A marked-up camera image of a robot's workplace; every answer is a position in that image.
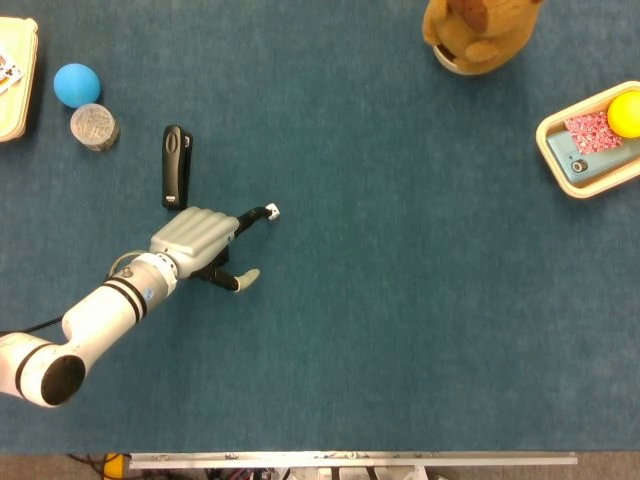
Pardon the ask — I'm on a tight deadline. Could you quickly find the cream tray left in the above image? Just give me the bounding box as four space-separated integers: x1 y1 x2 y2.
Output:
0 16 40 144

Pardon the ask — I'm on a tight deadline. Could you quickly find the blue felt table cover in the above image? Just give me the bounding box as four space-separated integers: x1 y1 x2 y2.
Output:
0 0 640 455

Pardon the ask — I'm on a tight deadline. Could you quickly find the clear round jar of clips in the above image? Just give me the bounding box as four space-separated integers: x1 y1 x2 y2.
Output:
69 103 121 152

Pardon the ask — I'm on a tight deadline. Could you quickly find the yellow ball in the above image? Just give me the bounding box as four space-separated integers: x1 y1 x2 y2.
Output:
606 90 640 140

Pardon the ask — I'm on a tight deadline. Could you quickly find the light blue phone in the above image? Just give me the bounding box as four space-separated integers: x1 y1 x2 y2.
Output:
546 130 640 184

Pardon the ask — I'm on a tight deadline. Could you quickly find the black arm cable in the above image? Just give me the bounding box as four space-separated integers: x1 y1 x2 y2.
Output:
0 317 69 337

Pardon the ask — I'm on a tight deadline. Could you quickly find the blue ball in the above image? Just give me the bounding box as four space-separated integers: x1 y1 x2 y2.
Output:
53 62 102 110

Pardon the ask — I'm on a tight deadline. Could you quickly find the cream open plastic tray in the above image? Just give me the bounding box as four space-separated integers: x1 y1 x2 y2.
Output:
535 80 640 200

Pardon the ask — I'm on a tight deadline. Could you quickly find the left robot hand grey black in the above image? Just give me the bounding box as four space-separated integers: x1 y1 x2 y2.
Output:
148 202 274 296

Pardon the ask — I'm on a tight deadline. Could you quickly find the playing card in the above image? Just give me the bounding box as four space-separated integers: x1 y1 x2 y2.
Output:
0 44 25 96

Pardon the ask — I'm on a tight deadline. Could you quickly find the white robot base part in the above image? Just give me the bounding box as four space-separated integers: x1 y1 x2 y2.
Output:
284 467 436 480

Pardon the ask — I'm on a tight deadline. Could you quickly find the yellow plastic object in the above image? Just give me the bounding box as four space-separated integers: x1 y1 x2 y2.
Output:
103 452 132 480

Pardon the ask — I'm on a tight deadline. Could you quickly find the white bowl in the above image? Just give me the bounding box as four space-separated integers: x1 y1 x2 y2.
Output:
432 43 501 77

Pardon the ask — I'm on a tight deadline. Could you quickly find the black stapler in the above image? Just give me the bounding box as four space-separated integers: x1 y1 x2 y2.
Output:
161 124 194 211

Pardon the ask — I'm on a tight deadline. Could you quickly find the brown plush toy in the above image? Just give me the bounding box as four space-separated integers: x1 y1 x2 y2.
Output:
422 0 544 76

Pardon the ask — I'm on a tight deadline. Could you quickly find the aluminium frame rail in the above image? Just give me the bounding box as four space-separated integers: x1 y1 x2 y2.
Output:
128 451 579 470

